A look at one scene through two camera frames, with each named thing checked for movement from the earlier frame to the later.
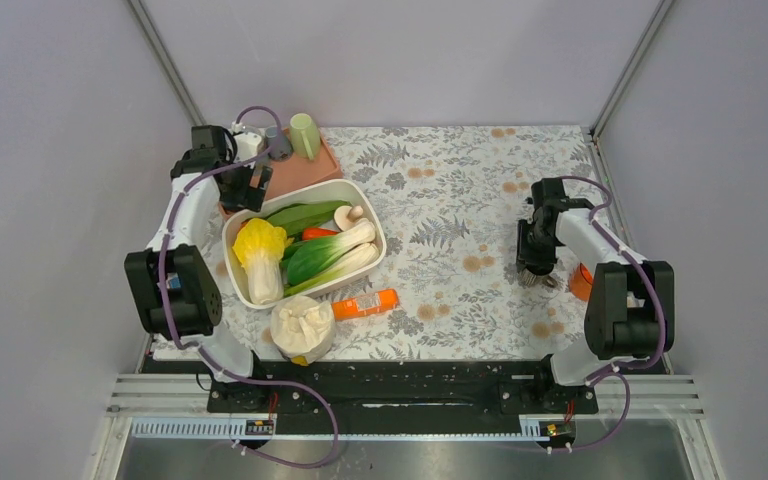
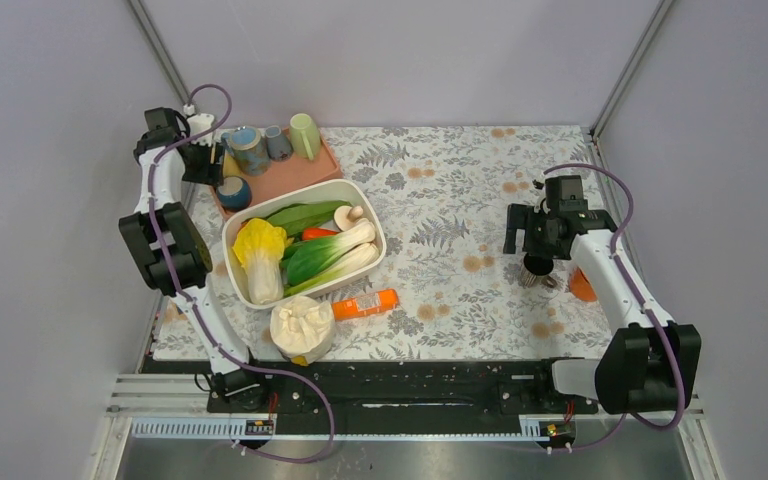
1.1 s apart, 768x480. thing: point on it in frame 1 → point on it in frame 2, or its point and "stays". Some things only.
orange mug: (581, 282) stays
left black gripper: (249, 197) → (210, 173)
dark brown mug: (526, 279) stays
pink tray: (294, 173) stays
